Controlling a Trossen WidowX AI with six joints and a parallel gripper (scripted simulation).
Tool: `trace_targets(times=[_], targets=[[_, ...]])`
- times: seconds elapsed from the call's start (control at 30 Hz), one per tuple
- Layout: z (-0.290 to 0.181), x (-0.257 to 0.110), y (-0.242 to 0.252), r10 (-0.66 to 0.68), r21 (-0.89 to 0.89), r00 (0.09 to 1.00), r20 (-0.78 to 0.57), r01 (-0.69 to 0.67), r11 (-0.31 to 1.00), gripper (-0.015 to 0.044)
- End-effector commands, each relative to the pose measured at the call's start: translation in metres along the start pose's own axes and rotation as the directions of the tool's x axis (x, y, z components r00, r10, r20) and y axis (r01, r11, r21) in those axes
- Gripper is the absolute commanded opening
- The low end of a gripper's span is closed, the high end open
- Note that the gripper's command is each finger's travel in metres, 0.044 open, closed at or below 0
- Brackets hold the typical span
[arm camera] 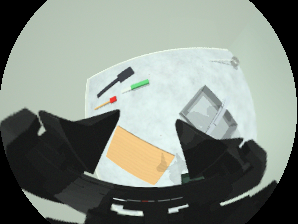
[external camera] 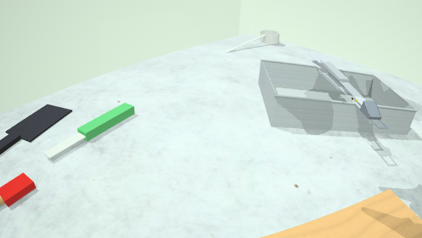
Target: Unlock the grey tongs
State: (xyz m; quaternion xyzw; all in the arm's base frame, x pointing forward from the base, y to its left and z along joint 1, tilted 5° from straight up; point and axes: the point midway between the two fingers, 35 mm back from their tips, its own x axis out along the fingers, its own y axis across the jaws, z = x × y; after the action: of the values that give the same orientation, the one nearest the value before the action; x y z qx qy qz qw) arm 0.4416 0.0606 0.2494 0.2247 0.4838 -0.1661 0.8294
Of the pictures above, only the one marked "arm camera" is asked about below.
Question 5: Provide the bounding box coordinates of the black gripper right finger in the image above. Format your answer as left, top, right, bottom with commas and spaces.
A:
174, 119, 243, 180

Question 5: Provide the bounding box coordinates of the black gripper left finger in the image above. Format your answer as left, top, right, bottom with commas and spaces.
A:
39, 109, 120, 175

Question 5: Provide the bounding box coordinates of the light wooden board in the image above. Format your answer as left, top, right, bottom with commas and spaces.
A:
106, 125, 174, 185

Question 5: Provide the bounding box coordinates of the white saucepan with long handle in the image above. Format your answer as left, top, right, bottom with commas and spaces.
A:
209, 56, 239, 67

